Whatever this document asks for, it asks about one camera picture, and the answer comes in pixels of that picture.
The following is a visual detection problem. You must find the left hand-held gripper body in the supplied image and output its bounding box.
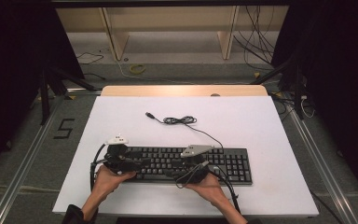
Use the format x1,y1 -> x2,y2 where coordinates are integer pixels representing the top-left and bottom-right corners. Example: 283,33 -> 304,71
103,133 -> 139,175

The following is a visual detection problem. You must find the person's left hand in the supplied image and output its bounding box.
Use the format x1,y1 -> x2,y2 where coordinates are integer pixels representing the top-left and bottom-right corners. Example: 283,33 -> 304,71
92,165 -> 137,201

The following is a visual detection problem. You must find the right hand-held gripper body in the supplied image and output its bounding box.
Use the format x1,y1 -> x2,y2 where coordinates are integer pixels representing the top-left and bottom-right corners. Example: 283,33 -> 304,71
174,144 -> 214,185

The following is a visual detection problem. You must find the person's right hand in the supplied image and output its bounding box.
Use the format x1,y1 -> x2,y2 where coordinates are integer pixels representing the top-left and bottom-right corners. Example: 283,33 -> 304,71
182,173 -> 228,207

